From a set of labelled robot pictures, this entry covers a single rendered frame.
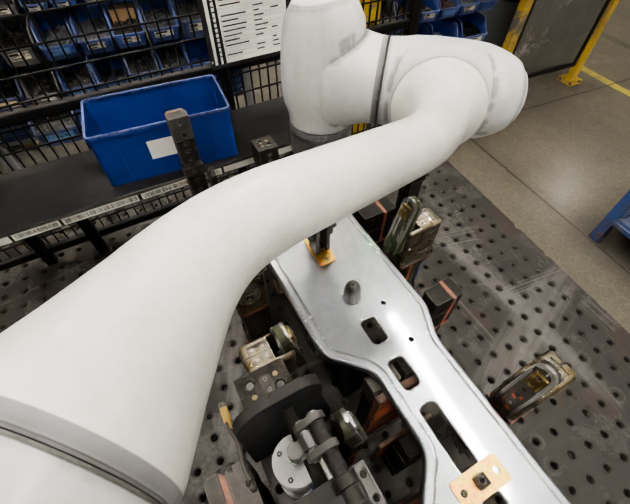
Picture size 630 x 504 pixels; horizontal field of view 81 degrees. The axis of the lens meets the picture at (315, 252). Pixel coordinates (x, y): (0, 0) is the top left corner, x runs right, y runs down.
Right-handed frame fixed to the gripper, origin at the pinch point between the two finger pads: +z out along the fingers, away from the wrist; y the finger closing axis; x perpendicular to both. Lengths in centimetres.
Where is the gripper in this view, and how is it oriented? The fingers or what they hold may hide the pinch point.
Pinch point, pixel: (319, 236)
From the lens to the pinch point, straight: 73.2
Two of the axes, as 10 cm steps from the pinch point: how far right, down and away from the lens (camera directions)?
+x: -4.8, -6.9, 5.4
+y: 8.8, -3.8, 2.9
